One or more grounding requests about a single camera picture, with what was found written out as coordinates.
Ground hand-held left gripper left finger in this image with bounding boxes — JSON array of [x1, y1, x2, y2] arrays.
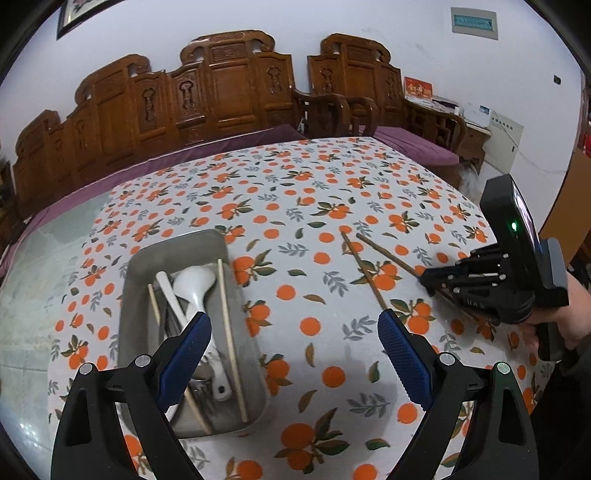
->
[[51, 311, 213, 480]]

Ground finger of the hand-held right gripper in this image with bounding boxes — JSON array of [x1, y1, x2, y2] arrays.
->
[[420, 265, 507, 317], [455, 249, 507, 278]]

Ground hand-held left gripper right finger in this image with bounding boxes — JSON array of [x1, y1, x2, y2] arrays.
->
[[377, 308, 541, 480]]

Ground light wooden chopstick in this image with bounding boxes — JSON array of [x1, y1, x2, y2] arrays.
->
[[217, 258, 250, 424], [147, 283, 214, 435]]

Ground metal fork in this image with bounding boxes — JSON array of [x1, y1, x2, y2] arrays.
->
[[190, 381, 218, 404]]

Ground white ceramic spoon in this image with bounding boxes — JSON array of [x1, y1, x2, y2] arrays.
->
[[173, 266, 232, 401], [154, 271, 190, 330]]

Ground dark brown chopstick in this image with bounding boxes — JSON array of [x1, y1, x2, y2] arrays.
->
[[355, 233, 476, 319], [340, 230, 389, 310]]

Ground rectangular metal tray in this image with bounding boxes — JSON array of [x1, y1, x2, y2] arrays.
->
[[117, 229, 271, 439]]

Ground person's right hand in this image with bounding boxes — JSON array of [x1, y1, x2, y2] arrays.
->
[[524, 276, 591, 354]]

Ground brown wooden door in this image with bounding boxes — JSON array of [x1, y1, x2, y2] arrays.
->
[[540, 148, 591, 273]]

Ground white plastic bag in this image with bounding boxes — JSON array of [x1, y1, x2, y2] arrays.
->
[[457, 161, 481, 186]]

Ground white electrical cabinet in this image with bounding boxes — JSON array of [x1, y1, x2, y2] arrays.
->
[[485, 110, 526, 174]]

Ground wooden side cabinet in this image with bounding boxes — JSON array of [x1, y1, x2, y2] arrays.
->
[[462, 121, 490, 168]]

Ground white box blue label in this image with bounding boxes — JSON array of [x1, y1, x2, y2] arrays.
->
[[464, 105, 493, 127]]

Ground purple armchair cushion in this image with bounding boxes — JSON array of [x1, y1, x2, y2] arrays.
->
[[374, 127, 460, 166]]

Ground red calendar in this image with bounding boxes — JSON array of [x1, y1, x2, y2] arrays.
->
[[404, 76, 435, 100]]

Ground orange print tablecloth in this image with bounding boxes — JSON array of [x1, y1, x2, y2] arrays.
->
[[46, 137, 550, 480]]

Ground carved wooden armchair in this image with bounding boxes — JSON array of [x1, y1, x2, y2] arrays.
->
[[293, 33, 485, 169]]

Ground carved wooden sofa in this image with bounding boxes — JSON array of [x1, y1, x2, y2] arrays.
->
[[11, 30, 308, 204]]

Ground framed picture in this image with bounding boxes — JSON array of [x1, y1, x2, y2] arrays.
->
[[56, 0, 121, 40]]

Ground wall distribution panel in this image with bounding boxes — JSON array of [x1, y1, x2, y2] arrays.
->
[[450, 7, 501, 41]]

